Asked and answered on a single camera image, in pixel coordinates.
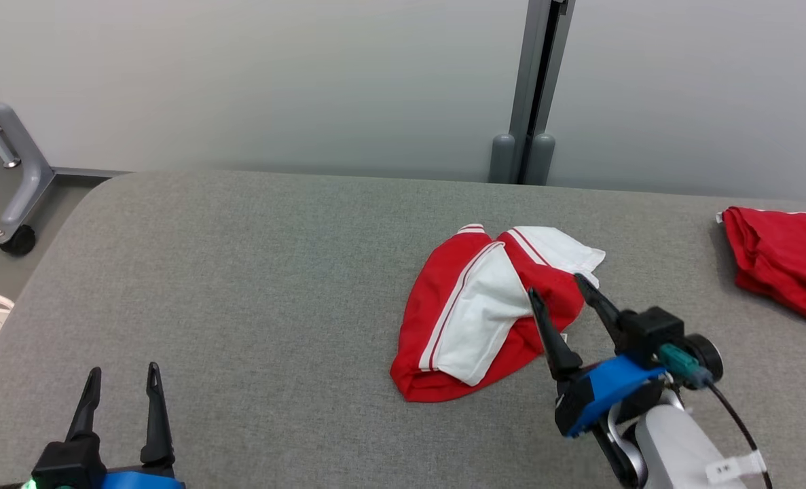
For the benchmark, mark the red shorts with white trim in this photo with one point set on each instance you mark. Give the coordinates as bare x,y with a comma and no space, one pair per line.
783,265

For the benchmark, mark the grey partition post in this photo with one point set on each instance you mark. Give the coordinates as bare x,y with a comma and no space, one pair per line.
532,81

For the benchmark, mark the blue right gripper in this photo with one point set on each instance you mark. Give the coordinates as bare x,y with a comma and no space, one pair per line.
599,394

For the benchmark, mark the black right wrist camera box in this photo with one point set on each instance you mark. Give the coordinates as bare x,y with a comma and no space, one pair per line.
650,329

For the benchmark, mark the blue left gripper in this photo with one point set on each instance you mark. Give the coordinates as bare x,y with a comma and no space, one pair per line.
141,481

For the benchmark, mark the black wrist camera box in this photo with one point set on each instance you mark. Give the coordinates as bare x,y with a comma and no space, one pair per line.
650,329
70,465

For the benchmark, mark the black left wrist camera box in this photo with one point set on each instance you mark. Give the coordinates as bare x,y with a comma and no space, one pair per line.
70,465

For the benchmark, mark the grey wheeled stand leg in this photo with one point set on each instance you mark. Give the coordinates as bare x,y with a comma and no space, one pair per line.
29,176

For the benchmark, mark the red and white t-shirt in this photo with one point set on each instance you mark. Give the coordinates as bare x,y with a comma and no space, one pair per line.
443,319

